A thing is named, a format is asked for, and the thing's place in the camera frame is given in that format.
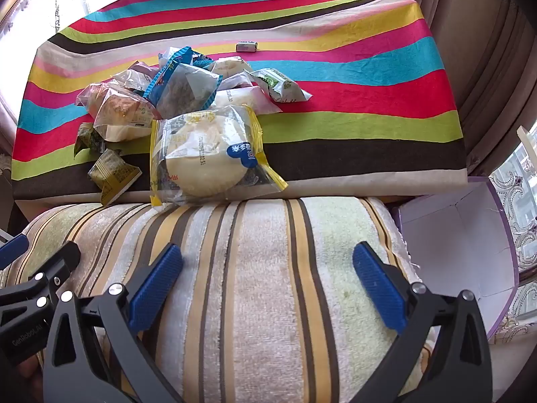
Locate striped colourful tablecloth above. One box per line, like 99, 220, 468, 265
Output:
10, 0, 470, 203

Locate brown cake clear packet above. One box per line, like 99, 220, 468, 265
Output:
93, 88, 162, 142

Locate green and white snack packet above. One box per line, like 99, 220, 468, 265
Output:
244, 68, 313, 103

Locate purple and white paper box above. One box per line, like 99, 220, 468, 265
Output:
396, 176, 521, 341

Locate beige curtain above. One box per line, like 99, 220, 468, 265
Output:
356, 0, 537, 177

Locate pale cookies clear packet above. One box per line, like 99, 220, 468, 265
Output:
212, 56, 252, 78

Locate patterned lace curtain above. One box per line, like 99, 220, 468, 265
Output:
489, 122, 537, 328

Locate white bun packet yellow edges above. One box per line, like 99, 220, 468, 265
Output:
150, 104, 289, 207

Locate crumpled clear snack packet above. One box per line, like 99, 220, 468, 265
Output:
111, 69, 156, 93

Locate brown bread clear packet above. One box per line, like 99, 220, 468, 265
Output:
76, 82, 114, 114

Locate white pastry packet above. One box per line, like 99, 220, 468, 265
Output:
210, 87, 283, 115

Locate small dark green snack packet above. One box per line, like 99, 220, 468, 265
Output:
75, 123, 105, 158

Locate pink snack bar packet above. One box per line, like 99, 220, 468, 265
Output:
128, 61, 160, 80

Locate green and yellow snack packet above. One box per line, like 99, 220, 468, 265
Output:
87, 149, 142, 206

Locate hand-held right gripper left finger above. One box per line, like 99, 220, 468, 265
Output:
42, 242, 185, 403

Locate striped beige towel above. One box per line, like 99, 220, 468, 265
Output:
0, 196, 424, 403

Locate large blue-edged clear snack packet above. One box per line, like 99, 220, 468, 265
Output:
143, 56, 223, 120

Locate sheer white window curtain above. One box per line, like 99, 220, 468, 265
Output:
0, 0, 97, 143

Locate small blue snack packet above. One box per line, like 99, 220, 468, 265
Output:
158, 46, 214, 70

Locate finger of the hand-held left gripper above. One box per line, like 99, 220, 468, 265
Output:
0, 241, 81, 324
0, 233, 30, 269

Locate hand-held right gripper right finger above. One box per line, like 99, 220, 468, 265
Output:
348, 241, 492, 403

